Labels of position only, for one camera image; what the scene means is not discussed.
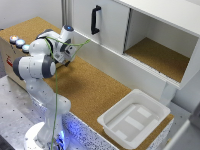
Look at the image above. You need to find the wooden drawer box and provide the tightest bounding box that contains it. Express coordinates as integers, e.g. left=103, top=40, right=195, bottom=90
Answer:
left=0, top=16, right=68, bottom=90

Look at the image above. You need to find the white sliding door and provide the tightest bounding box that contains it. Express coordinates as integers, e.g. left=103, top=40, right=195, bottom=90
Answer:
left=72, top=0, right=131, bottom=56

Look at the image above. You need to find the green cable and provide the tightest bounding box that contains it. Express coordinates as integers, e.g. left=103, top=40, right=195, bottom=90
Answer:
left=44, top=35, right=92, bottom=150

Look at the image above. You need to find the red button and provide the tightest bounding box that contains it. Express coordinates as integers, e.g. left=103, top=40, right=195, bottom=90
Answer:
left=9, top=34, right=19, bottom=45

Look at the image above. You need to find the white cabinet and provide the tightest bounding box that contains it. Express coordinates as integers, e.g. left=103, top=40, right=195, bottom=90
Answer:
left=68, top=0, right=200, bottom=108

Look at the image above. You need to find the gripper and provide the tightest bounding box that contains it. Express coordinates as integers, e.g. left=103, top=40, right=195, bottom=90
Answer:
left=54, top=42, right=79, bottom=65

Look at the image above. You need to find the black door handle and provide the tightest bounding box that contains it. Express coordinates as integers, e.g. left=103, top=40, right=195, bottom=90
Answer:
left=90, top=4, right=103, bottom=36

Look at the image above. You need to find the green button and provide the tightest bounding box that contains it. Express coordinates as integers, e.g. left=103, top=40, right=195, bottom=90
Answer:
left=21, top=43, right=32, bottom=55

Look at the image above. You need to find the white plastic box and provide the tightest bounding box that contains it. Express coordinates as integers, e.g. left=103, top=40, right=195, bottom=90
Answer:
left=96, top=88, right=172, bottom=150

